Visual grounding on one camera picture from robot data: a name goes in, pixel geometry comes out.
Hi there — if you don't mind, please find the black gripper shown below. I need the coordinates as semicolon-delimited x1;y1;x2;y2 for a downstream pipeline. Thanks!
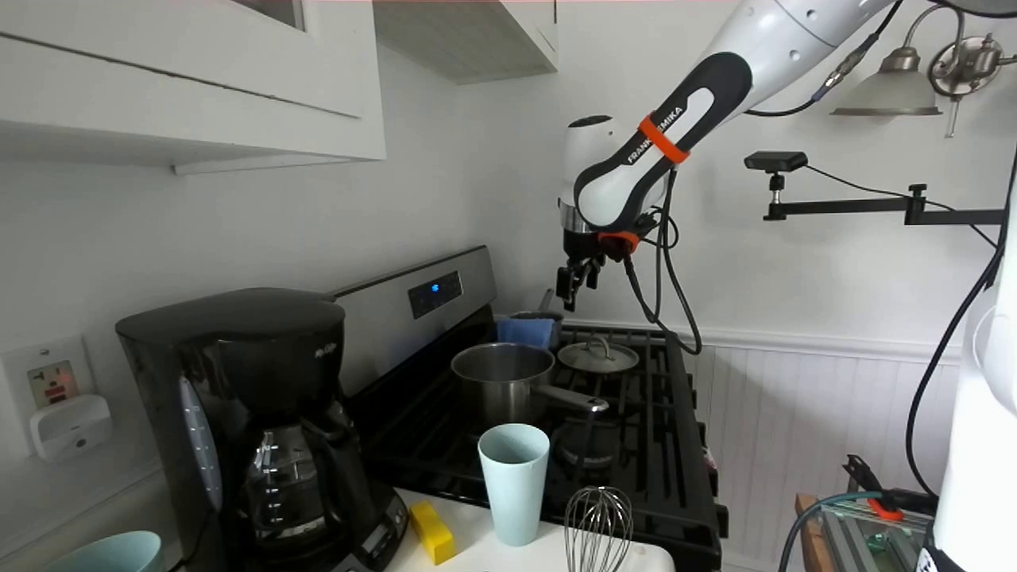
557;231;635;311

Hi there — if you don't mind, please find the steel pot lid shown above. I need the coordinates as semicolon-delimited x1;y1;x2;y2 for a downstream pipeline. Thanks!
557;336;638;375

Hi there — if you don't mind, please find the light teal plastic cup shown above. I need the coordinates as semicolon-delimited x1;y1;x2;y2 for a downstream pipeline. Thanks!
477;422;549;548

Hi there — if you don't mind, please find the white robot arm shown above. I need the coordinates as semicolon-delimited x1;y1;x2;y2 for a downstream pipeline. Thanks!
573;0;1017;572

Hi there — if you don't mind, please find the blue cloth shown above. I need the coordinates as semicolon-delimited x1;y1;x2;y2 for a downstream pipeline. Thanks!
496;317;559;351

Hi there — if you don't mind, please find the yellow sponge block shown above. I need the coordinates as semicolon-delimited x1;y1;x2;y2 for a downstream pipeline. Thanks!
410;502;459;565

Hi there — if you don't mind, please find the black coffee maker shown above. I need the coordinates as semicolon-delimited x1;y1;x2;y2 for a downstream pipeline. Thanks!
117;290;408;572

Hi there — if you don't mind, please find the tray with tools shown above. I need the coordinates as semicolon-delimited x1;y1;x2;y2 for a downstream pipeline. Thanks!
778;454;934;572

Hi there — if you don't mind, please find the white upper cabinet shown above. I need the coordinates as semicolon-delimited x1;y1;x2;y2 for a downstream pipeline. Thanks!
0;0;384;171

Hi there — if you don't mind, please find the hanging pendant lamp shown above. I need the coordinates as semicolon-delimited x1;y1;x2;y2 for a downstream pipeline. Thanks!
836;9;1015;133

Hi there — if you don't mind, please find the teal bowl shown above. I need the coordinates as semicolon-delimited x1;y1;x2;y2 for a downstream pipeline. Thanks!
47;531;162;572

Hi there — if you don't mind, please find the steel pot with handle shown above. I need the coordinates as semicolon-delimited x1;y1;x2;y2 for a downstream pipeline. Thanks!
448;342;612;422

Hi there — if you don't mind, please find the metal wire whisk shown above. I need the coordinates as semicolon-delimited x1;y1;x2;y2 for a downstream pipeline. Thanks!
563;487;634;572

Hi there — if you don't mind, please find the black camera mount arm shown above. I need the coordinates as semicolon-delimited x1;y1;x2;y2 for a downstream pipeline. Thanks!
741;150;1012;229

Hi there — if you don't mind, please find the white wall outlet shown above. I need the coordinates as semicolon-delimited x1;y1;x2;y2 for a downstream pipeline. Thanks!
0;336;116;462

